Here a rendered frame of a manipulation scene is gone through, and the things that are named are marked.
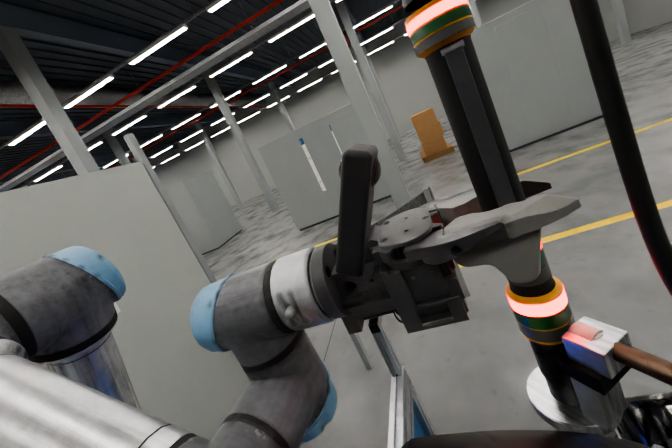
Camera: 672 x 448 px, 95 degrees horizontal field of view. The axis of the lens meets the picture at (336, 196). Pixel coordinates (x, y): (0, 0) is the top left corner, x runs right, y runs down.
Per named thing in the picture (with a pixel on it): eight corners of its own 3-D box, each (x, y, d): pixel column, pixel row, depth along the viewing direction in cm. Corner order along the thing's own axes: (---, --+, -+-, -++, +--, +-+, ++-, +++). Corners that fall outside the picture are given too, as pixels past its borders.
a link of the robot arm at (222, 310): (246, 326, 40) (213, 270, 38) (320, 305, 36) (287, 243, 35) (211, 377, 32) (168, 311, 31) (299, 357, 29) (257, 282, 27)
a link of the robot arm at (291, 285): (289, 245, 35) (256, 285, 27) (324, 232, 33) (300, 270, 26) (317, 300, 36) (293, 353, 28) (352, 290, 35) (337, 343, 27)
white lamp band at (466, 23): (489, 20, 21) (486, 9, 21) (442, 39, 20) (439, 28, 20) (447, 47, 25) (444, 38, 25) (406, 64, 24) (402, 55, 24)
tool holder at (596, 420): (673, 417, 25) (644, 315, 23) (622, 479, 23) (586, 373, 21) (559, 357, 33) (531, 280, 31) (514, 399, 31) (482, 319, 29)
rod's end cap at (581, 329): (614, 347, 23) (607, 326, 23) (598, 363, 23) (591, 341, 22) (585, 335, 25) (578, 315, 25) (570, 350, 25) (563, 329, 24)
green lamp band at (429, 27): (486, 8, 21) (482, -2, 21) (438, 27, 20) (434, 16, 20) (444, 37, 25) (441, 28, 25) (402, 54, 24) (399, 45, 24)
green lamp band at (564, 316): (584, 308, 26) (580, 296, 25) (550, 338, 24) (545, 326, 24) (534, 291, 30) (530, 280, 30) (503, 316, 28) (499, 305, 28)
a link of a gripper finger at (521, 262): (595, 257, 23) (466, 278, 27) (573, 184, 22) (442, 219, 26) (613, 281, 20) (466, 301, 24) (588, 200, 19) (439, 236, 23)
